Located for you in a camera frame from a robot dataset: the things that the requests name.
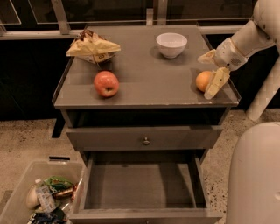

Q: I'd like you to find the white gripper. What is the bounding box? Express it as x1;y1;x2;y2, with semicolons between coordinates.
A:
198;38;249;100

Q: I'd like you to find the orange fruit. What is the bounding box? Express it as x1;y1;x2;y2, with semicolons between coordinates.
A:
195;71;213;92

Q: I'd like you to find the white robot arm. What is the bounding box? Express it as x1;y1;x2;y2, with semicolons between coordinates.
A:
199;0;280;224

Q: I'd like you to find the grey wooden drawer cabinet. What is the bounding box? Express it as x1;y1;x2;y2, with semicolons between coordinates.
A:
52;24;242;224

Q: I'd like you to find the round metal drawer knob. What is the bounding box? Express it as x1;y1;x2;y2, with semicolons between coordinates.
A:
143;137;151;145

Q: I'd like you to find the grey top drawer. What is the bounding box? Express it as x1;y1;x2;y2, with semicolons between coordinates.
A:
66;126;222;151

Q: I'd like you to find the open grey middle drawer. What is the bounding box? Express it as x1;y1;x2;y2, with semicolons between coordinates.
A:
70;150;222;224

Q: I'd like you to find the white ceramic bowl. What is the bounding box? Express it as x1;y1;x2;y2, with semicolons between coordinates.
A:
156;32;187;59

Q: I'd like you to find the white diagonal pole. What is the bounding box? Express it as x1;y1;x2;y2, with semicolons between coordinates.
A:
245;65;280;122

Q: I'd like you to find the red apple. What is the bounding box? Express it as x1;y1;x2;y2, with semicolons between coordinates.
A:
94;71;119;97

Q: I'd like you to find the yellow chip bag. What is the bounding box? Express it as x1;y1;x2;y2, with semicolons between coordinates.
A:
66;29;121;64

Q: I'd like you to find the brown snack bar wrapper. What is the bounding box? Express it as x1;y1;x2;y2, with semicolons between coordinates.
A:
53;187;74;200

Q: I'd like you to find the green snack packet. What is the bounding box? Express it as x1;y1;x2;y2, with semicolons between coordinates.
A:
45;176;74;193

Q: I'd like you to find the white plastic bottle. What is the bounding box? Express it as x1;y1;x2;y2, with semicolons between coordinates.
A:
35;178;56;213

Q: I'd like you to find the dark blue snack packet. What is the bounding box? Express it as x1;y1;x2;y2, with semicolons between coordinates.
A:
27;211;66;224

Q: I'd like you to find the clear plastic bin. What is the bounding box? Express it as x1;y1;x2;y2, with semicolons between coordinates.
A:
0;161;84;224

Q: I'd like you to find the metal railing frame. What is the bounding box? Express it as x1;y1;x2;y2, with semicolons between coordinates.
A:
0;0;257;40

